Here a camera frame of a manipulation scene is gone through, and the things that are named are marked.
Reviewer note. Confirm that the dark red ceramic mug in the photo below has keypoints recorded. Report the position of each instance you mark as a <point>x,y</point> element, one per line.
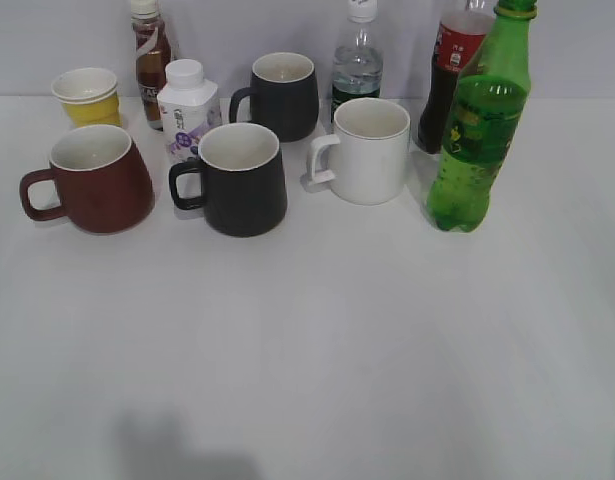
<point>102,182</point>

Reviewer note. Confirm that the green plastic soda bottle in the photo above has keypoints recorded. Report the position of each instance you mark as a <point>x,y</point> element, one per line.
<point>489,98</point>

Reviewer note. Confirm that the yellow paper cup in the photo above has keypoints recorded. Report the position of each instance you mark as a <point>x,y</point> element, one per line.
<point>88,96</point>

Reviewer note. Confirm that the black mug front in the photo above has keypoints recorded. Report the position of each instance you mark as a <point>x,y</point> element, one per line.
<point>237,180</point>

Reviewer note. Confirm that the white ceramic mug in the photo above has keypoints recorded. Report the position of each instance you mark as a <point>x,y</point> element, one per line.
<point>364,158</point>

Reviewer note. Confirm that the dark grey mug rear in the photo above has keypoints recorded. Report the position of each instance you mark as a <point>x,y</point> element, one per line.
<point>283,95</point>

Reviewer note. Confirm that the clear water bottle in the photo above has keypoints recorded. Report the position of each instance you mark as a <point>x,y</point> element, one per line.
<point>358,56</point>

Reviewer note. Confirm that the white milk drink bottle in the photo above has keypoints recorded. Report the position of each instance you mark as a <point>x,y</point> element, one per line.
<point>189,106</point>

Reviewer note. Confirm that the brown tea bottle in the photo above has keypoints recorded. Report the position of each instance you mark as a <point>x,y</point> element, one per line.
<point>153,53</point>

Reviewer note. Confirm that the cola bottle red label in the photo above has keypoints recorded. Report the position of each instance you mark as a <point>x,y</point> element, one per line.
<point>461,30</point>

